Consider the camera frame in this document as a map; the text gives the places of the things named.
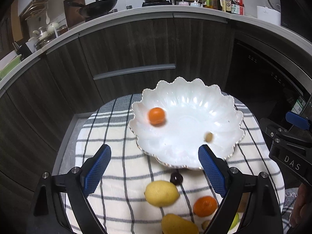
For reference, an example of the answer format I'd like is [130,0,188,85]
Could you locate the small tan longan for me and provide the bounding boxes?
[201,220,210,231]
[204,132,214,143]

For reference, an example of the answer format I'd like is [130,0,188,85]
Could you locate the green apple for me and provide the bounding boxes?
[230,212,239,230]

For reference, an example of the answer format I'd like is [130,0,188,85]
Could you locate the yellow mango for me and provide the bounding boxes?
[161,214,199,234]

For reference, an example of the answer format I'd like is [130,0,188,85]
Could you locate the orange mandarin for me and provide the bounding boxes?
[193,196,218,218]
[148,107,166,126]

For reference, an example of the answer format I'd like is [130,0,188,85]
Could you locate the brown kiwi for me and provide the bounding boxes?
[238,193,250,213]

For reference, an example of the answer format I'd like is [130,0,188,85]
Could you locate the person's right hand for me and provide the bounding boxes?
[290,183,311,228]

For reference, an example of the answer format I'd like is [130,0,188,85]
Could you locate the dark cherry near bowl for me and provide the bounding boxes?
[170,172,183,186]

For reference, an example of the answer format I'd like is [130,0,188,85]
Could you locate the black dishwasher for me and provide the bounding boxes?
[225,37,308,127]

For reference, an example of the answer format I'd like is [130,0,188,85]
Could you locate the checkered white blue cloth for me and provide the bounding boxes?
[58,93,297,234]

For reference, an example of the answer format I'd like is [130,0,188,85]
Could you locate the yellow lemon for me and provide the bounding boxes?
[144,180,180,208]

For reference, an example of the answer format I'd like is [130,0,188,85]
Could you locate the white scalloped ceramic bowl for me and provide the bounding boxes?
[129,77,245,170]

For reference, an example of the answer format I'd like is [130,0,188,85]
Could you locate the black microwave oven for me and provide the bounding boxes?
[280,0,311,42]

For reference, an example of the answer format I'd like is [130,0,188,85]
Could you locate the red label sauce bottle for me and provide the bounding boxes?
[231,0,245,15]

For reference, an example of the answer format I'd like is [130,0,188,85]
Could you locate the dark soy sauce bottle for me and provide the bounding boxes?
[225,0,232,13]

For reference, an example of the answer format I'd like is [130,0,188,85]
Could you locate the green dish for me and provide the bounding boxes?
[0,54,22,79]

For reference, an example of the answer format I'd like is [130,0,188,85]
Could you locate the white teapot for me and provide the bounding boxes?
[47,22,59,34]

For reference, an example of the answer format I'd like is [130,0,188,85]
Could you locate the black wok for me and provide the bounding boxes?
[67,0,117,18]

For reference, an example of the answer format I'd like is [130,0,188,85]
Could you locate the grey drawer handle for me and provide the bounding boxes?
[93,63,176,80]

